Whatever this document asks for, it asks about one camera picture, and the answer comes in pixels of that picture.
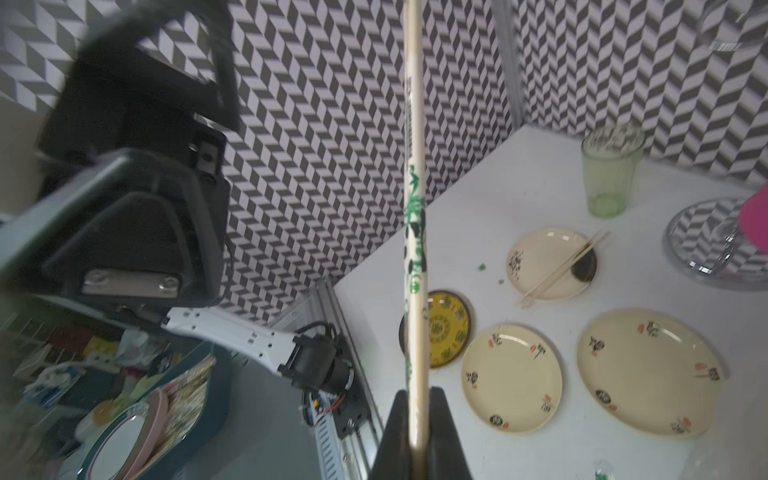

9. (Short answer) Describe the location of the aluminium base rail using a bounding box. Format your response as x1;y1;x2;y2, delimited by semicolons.
269;278;383;479

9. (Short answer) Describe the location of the cream plate near chopsticks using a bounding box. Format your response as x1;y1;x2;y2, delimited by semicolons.
462;324;564;435

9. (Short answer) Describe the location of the cream plate back left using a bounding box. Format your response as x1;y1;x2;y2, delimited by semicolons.
505;227;598;301

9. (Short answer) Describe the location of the cream plate back right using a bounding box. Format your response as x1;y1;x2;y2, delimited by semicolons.
576;308;726;438

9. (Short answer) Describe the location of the green translucent cup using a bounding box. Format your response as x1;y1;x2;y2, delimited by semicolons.
581;122;646;218

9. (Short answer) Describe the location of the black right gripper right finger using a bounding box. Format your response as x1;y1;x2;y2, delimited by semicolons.
427;387;472;480

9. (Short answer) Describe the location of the yellow dark patterned plate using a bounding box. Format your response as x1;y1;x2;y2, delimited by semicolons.
428;290;472;369

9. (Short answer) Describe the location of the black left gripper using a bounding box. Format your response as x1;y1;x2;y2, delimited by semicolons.
1;1;240;308

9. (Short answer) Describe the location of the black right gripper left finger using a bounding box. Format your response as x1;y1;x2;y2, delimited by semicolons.
368;390;411;480

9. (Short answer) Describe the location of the metal cup rack stand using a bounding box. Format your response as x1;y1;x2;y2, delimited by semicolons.
662;0;768;292

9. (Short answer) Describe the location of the chopsticks pair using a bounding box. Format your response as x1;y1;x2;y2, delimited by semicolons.
517;231;608;308
403;0;430;479

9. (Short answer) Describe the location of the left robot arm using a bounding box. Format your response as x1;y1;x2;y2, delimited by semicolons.
1;1;354;395

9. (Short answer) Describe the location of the pink plastic goblet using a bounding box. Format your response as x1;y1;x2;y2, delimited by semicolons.
738;186;768;254

